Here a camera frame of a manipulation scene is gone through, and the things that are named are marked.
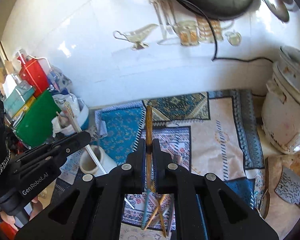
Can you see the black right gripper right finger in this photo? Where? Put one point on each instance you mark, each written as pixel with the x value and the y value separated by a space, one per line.
pixel 206 208

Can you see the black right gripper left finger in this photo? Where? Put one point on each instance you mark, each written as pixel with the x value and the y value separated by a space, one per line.
pixel 91 209

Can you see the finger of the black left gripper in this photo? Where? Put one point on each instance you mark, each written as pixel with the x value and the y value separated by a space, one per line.
pixel 65 144

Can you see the white chopstick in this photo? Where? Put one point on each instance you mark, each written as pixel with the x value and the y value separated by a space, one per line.
pixel 83 135

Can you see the teal chopstick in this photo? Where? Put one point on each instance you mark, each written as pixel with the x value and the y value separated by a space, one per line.
pixel 144 218

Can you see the brown wooden chopstick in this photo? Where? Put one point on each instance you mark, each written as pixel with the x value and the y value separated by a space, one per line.
pixel 149 139

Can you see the grey metal chopstick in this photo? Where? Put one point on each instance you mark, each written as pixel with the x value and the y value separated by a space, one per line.
pixel 170 220

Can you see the tan wooden chopstick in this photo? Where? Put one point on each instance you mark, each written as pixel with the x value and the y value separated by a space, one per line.
pixel 158 216

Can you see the green cutting board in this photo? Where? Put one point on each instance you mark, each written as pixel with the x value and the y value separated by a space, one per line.
pixel 36 127

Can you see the white blue round tub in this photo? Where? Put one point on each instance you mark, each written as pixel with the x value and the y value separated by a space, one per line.
pixel 61 123

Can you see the white ceramic utensil cup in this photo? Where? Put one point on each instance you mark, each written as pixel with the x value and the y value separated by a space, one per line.
pixel 88 166

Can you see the white blue plastic bag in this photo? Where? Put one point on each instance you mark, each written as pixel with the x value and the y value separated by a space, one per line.
pixel 58 82

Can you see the patterned patchwork table cloth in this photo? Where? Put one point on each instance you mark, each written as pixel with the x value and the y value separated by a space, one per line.
pixel 211 132

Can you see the teal tissue box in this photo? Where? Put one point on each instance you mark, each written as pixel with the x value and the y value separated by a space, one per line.
pixel 19 96

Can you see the red tin box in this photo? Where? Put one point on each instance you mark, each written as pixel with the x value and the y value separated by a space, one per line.
pixel 32 72

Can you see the gold metal spoon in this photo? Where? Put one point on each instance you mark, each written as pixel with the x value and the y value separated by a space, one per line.
pixel 263 207

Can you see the wooden chopping board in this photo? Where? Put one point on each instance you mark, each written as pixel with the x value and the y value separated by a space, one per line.
pixel 280 204

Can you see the steel cleaver knife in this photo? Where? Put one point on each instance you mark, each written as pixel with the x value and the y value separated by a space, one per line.
pixel 288 188

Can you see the white rice cooker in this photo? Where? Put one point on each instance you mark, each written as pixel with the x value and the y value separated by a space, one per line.
pixel 281 108

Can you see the metal ladle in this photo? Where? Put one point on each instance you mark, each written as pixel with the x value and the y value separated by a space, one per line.
pixel 277 5

